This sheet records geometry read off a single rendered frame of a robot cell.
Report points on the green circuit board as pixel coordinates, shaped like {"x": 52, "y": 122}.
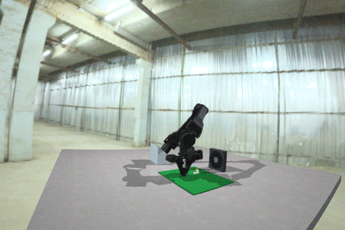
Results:
{"x": 196, "y": 181}

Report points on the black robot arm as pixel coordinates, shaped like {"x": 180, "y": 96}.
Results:
{"x": 187, "y": 133}

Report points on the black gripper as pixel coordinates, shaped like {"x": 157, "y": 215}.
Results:
{"x": 179, "y": 160}

